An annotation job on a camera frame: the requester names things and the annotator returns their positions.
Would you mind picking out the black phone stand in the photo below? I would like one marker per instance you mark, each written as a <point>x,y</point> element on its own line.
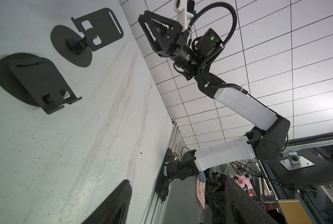
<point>35,81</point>
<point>100,28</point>

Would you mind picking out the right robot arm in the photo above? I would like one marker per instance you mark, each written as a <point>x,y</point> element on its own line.
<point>270,130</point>

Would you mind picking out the aluminium mounting rail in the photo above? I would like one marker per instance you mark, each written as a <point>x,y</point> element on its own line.
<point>155,210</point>

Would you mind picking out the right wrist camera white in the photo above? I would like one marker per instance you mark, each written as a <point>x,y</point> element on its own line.
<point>184,12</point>

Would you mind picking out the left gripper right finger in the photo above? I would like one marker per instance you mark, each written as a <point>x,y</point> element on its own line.
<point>240,208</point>

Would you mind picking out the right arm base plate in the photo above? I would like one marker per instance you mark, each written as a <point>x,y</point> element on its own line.
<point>166,173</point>

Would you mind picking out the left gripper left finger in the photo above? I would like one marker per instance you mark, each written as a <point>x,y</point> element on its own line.
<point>114,209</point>

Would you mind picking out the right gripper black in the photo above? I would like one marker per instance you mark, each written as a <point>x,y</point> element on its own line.
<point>159,29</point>

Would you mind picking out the camera mount plate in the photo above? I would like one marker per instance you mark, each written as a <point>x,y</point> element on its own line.
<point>293,161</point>

